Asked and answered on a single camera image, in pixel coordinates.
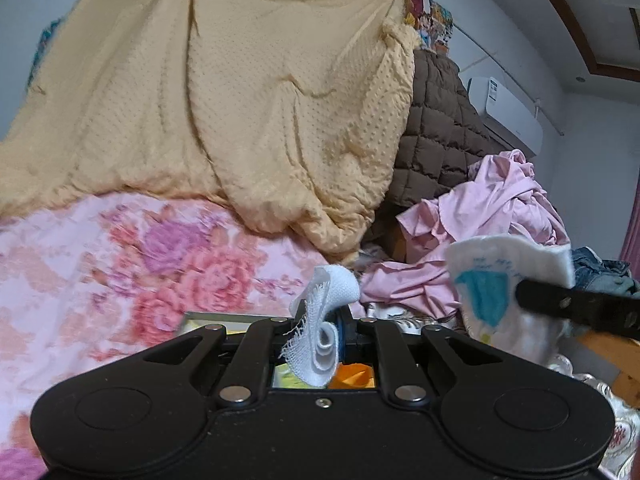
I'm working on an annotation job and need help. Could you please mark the brown quilted blanket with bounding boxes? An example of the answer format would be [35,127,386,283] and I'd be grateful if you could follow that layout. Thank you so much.
[362,47,511,261]

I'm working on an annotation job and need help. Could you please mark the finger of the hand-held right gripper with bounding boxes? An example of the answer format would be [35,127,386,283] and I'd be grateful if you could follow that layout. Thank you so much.
[515,279,640,341]

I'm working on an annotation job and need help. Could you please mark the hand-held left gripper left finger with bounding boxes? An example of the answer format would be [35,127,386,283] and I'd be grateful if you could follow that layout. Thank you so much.
[144,317,297,406]

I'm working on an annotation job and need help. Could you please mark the colourful wall poster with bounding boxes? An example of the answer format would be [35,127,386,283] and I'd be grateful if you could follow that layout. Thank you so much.
[402,0,453,56]

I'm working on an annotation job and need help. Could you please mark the white air conditioner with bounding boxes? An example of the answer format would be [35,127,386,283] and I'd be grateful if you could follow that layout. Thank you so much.
[465,76,545,156]

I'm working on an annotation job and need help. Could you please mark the blue jeans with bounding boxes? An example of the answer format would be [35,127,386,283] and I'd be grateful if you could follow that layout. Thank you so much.
[570,246,640,298]

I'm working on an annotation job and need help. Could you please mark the white gauze roll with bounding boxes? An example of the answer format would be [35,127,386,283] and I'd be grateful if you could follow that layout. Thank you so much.
[277,264,361,388]

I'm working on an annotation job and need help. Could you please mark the pink cloth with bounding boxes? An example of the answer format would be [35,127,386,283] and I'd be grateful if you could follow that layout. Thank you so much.
[360,149,573,321]

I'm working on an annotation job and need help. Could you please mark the yellow quilt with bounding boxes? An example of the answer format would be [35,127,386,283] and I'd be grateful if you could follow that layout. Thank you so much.
[0,0,421,266]

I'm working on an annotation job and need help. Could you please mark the teal wall poster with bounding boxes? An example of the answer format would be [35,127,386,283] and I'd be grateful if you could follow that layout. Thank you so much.
[27,17,66,91]

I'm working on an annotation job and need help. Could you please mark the white pad with blue print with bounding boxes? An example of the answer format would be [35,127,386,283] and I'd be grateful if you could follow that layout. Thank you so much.
[445,234,576,346]

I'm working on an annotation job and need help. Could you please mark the wooden bed frame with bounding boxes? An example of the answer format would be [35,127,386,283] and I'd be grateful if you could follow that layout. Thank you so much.
[575,330,640,401]

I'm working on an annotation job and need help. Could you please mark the dinosaur print towel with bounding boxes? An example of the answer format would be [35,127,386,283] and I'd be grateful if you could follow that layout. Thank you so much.
[272,362,376,390]

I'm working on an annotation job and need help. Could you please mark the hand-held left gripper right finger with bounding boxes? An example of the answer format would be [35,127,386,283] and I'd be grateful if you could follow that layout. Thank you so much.
[336,310,503,406]

